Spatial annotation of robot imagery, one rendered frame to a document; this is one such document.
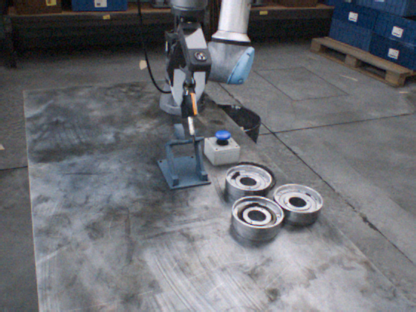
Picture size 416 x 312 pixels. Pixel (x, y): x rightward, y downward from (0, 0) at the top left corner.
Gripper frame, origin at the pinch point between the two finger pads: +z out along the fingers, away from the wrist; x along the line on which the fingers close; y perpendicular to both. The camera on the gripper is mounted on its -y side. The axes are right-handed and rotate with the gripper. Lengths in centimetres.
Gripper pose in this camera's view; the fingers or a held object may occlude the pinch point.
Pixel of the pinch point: (187, 101)
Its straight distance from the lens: 97.0
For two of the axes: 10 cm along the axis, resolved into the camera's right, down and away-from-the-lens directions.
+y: -3.5, -4.8, 8.1
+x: -9.4, 1.2, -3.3
